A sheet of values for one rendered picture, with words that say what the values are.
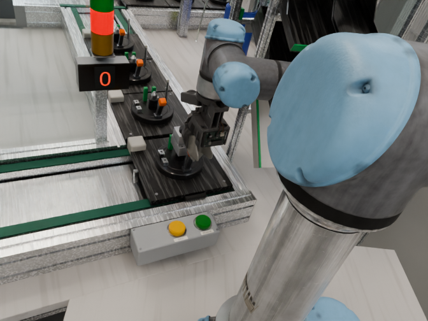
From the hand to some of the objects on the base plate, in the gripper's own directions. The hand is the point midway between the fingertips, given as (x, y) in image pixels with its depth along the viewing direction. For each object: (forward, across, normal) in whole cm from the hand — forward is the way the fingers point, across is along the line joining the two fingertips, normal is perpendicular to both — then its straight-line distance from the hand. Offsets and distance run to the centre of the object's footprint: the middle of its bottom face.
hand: (194, 155), depth 93 cm
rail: (+21, -28, -7) cm, 35 cm away
